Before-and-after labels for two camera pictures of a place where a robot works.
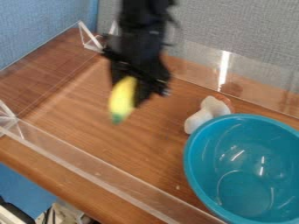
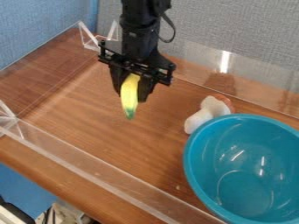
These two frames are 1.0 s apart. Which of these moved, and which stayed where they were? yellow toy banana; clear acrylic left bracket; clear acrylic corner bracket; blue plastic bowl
Moved: yellow toy banana
Stayed: clear acrylic corner bracket; blue plastic bowl; clear acrylic left bracket
